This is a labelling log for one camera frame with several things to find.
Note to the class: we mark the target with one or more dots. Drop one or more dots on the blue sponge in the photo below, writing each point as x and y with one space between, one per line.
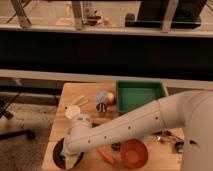
70 161

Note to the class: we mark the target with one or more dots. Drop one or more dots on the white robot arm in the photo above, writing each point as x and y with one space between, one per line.
192 111

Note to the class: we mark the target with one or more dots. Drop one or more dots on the green plastic tray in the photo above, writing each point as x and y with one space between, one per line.
133 94

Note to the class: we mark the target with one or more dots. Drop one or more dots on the wooden sticks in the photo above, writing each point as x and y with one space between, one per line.
81 100

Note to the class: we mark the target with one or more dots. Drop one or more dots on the white cup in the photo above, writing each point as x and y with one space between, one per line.
71 111

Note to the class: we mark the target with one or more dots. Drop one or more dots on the dark grape bunch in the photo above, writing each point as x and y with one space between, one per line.
116 146

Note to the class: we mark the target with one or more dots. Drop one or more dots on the orange carrot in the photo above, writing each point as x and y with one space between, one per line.
106 156

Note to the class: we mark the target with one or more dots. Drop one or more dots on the orange bowl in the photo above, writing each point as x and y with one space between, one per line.
134 153

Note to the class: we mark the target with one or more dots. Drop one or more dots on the purple plate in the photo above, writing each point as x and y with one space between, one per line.
59 157

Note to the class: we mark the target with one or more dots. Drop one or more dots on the black small box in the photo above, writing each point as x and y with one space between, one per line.
179 147

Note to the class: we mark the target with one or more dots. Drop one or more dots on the dark handled tool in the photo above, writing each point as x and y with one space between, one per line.
163 133

